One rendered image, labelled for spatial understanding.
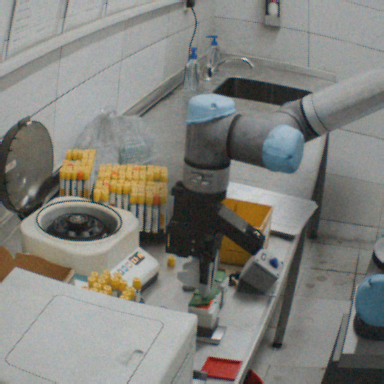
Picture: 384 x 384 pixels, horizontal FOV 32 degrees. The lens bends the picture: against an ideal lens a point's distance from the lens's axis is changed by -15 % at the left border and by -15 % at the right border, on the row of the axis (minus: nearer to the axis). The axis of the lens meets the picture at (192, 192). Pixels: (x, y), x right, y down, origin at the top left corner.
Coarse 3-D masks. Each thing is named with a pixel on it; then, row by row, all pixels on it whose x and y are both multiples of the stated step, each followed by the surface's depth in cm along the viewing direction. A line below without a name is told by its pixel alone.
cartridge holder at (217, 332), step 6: (216, 318) 135; (216, 324) 135; (198, 330) 133; (204, 330) 132; (210, 330) 132; (216, 330) 135; (222, 330) 135; (198, 336) 133; (204, 336) 133; (210, 336) 132; (216, 336) 133; (222, 336) 134; (210, 342) 133; (216, 342) 132
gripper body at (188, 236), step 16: (176, 192) 124; (192, 192) 122; (224, 192) 123; (176, 208) 127; (192, 208) 125; (176, 224) 127; (192, 224) 126; (208, 224) 125; (176, 240) 126; (192, 240) 125; (208, 240) 124; (192, 256) 127
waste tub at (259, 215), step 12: (228, 204) 174; (240, 204) 173; (252, 204) 172; (264, 204) 171; (240, 216) 174; (252, 216) 173; (264, 216) 172; (264, 228) 164; (228, 240) 162; (228, 252) 163; (240, 252) 162; (240, 264) 163
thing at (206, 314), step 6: (210, 300) 134; (192, 306) 132; (198, 306) 132; (204, 306) 132; (210, 306) 132; (216, 306) 134; (192, 312) 132; (198, 312) 132; (204, 312) 131; (210, 312) 131; (216, 312) 134; (198, 318) 132; (204, 318) 132; (210, 318) 131; (198, 324) 133; (204, 324) 132; (210, 324) 132
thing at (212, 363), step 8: (208, 360) 126; (216, 360) 127; (224, 360) 126; (232, 360) 126; (208, 368) 124; (216, 368) 124; (224, 368) 124; (232, 368) 124; (240, 368) 124; (208, 376) 121; (216, 376) 120; (224, 376) 120; (232, 376) 121
